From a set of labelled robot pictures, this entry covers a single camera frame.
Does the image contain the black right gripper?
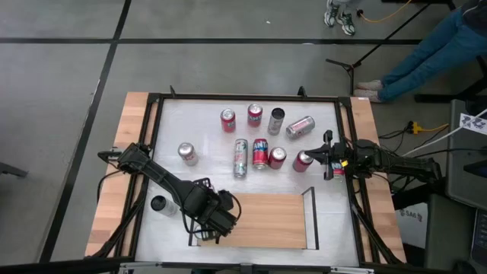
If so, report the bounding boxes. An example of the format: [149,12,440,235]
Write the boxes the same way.
[304,129,357,180]

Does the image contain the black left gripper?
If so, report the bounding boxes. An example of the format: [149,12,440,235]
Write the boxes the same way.
[185,186,237,244]

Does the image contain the silver Diet Coke can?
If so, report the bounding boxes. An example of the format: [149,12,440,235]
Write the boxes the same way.
[177,142,199,167]
[285,115,317,140]

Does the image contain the white Celsius can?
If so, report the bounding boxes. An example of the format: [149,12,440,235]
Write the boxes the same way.
[150,195,180,218]
[232,138,249,179]
[266,107,286,136]

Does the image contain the dark red soda can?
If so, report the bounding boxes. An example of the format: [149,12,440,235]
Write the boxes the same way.
[291,150,315,174]
[268,146,288,170]

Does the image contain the black tripod stand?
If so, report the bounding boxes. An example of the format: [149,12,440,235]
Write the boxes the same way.
[325,2,433,95]

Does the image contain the yellow power plug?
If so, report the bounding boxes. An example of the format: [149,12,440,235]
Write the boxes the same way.
[409,120,450,135]

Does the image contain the person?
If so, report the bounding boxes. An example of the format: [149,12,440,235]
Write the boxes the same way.
[323,0,357,37]
[353,0,487,104]

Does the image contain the grey desk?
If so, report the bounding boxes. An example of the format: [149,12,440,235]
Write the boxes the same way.
[424,98,487,273]

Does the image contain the white paper label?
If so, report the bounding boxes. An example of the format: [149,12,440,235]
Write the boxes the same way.
[459,112,487,136]

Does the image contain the black furniture leg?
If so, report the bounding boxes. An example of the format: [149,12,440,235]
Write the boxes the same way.
[0,161,30,179]

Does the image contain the wooden shelf with black frame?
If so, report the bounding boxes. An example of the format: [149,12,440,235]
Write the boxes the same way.
[188,185,320,251]

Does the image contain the white cable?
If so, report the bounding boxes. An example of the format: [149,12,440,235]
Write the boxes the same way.
[403,109,487,157]

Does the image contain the yellow-orange cable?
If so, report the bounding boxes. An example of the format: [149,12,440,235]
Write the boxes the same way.
[356,0,414,24]

